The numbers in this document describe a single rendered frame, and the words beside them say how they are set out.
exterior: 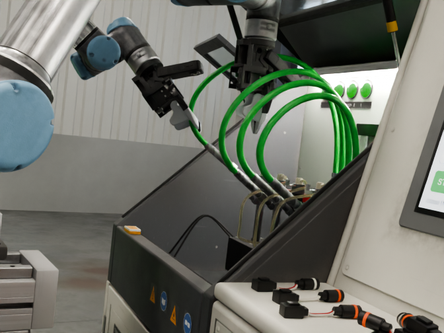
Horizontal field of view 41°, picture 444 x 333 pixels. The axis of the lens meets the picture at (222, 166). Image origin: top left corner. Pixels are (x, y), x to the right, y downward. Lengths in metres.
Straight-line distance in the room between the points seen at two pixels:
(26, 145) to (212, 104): 7.95
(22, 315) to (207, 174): 0.87
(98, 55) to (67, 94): 6.53
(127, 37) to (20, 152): 0.82
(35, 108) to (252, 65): 0.69
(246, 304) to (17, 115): 0.42
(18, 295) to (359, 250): 0.56
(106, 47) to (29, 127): 0.64
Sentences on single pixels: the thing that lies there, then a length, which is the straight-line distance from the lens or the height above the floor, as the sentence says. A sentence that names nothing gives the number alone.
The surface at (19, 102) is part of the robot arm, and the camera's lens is 0.77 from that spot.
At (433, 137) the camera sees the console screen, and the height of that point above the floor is 1.26.
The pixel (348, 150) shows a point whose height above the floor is 1.22.
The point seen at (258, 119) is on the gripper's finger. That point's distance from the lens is 1.37.
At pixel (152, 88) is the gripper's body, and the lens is 1.49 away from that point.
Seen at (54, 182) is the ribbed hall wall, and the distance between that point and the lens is 7.92.
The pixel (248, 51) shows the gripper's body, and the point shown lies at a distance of 1.36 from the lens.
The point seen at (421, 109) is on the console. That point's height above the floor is 1.30.
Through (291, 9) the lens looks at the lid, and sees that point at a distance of 1.67.
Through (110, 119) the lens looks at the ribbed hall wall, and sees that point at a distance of 8.08.
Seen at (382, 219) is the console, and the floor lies 1.11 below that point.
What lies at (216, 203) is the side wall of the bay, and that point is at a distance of 1.70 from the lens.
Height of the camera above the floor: 1.22
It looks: 3 degrees down
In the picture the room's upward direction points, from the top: 7 degrees clockwise
